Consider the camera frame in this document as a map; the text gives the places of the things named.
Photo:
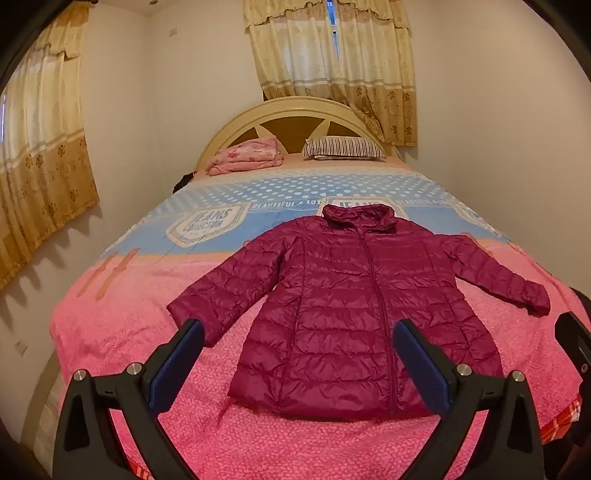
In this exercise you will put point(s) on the white wall socket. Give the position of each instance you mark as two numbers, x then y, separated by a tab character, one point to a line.
20	347

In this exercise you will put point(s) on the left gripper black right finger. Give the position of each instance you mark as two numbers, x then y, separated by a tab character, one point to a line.
509	446

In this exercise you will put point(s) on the folded pink floral blanket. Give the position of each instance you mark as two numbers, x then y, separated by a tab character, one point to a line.
253	154

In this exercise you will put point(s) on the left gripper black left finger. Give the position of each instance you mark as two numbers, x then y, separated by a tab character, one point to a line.
87	445

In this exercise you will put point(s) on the beige patterned window curtain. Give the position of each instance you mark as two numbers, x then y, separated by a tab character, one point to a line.
358	53

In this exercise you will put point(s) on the magenta quilted puffer jacket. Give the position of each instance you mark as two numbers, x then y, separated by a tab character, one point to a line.
328	290

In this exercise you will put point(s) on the beige side window curtain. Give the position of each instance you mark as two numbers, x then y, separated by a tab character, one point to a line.
46	175

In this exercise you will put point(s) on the striped pillow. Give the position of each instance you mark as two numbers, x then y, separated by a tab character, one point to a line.
342	147

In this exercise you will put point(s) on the cream arched wooden headboard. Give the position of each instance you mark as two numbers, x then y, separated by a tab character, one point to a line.
292	120

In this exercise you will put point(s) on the pink and blue bedspread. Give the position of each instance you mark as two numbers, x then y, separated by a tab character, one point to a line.
116	314

